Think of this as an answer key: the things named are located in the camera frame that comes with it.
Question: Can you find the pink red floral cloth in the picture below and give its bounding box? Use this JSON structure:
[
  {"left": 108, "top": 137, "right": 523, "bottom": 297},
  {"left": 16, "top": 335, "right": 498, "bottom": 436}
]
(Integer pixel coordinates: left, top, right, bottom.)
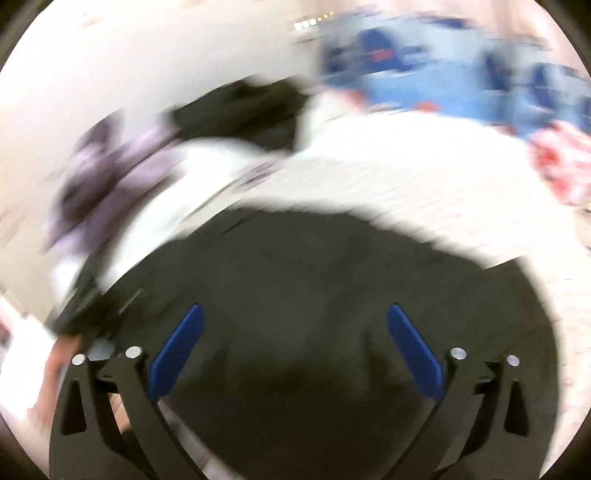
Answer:
[{"left": 531, "top": 120, "right": 590, "bottom": 206}]

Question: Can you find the blue whale print curtain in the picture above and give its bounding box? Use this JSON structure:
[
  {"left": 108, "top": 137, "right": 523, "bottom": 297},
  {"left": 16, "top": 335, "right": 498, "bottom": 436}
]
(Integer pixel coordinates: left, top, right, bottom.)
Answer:
[{"left": 320, "top": 12, "right": 590, "bottom": 137}]

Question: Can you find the black garment on bed edge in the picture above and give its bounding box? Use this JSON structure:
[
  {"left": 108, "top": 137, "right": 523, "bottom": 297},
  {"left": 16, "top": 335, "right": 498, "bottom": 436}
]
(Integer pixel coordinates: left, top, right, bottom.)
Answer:
[{"left": 168, "top": 78, "right": 308, "bottom": 152}]

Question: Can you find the black puffer jacket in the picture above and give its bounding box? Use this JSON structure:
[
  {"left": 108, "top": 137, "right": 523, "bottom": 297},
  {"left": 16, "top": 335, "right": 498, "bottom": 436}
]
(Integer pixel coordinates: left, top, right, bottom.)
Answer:
[{"left": 104, "top": 208, "right": 558, "bottom": 479}]

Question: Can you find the purple garment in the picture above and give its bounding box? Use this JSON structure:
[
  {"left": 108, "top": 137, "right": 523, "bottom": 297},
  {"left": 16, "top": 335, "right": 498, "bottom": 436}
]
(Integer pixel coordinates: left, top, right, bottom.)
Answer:
[{"left": 46, "top": 113, "right": 178, "bottom": 254}]

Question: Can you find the white cherry print bedsheet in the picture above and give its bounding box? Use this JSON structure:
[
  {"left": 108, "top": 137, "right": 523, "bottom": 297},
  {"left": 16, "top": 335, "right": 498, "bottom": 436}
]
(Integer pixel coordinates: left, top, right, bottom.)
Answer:
[{"left": 52, "top": 109, "right": 590, "bottom": 293}]

